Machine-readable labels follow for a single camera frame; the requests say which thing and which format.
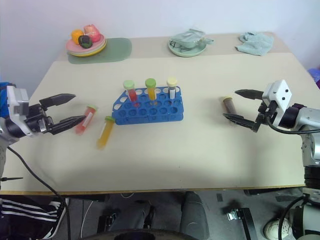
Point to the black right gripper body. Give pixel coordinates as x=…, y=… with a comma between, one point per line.
x=267, y=108

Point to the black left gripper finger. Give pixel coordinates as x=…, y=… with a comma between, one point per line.
x=66, y=123
x=58, y=98

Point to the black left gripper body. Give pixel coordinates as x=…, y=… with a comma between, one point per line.
x=37, y=121

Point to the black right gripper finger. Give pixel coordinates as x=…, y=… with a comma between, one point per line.
x=251, y=94
x=243, y=120

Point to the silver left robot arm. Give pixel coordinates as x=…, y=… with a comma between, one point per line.
x=5, y=150

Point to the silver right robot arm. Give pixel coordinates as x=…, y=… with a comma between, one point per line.
x=310, y=117

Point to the brown tube yellow cap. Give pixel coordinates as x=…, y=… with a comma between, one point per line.
x=230, y=105

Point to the red tube light green cap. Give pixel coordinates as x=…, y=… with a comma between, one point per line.
x=132, y=93

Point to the dark tube yellow cap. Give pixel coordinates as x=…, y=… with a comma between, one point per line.
x=172, y=91

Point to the blue test tube rack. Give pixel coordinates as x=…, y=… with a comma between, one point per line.
x=150, y=112

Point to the orange tube dark green cap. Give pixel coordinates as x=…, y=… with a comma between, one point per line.
x=151, y=91

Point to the blue object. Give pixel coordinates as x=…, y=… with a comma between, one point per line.
x=3, y=96

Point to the teal cloth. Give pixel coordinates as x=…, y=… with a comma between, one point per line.
x=256, y=43

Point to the yellow plate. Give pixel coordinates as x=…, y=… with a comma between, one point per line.
x=87, y=54

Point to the pink plate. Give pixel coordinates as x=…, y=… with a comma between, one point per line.
x=72, y=46

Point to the purple and blue container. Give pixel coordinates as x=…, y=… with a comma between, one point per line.
x=315, y=76

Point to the dark toy vegetable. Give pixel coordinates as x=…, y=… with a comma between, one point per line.
x=85, y=41

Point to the orange toy pepper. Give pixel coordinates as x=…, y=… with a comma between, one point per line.
x=76, y=36

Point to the light green plate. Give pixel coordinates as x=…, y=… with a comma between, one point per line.
x=100, y=47

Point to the pink toy cake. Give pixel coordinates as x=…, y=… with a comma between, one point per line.
x=92, y=32

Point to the pale green plate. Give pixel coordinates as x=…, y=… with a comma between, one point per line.
x=187, y=52

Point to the green placemat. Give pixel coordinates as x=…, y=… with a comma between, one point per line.
x=117, y=48

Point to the pale green bowl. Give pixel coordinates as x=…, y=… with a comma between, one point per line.
x=187, y=44

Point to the clear plastic bag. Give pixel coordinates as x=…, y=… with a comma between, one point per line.
x=191, y=35

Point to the black white striped trouser leg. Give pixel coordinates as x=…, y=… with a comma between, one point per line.
x=27, y=217

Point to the grey rounded robot leg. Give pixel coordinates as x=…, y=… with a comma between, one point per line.
x=193, y=212

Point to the white shoe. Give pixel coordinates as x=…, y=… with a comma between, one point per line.
x=276, y=228

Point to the dark grey rounded shape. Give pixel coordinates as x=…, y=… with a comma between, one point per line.
x=132, y=215

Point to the silver robot body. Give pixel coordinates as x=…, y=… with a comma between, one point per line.
x=310, y=220

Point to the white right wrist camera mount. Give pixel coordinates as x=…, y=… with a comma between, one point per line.
x=280, y=96

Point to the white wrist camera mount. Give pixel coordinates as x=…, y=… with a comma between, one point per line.
x=18, y=105
x=280, y=96

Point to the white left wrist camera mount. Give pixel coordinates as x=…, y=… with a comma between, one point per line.
x=18, y=105

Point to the black metal bracket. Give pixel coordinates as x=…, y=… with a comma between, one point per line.
x=243, y=220

